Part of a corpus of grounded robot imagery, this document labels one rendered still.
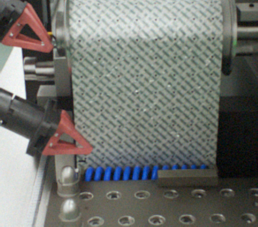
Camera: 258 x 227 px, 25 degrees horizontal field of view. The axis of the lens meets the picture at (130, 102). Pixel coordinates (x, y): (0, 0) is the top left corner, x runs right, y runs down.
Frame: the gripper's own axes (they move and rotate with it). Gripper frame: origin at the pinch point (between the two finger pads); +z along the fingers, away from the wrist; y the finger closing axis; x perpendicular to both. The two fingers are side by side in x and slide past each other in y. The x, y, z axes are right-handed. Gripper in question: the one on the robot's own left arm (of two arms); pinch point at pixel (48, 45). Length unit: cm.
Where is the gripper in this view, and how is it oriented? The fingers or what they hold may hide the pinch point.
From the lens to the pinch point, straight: 96.4
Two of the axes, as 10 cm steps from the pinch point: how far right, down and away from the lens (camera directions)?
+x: 6.1, -7.5, -2.7
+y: 0.4, 3.7, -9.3
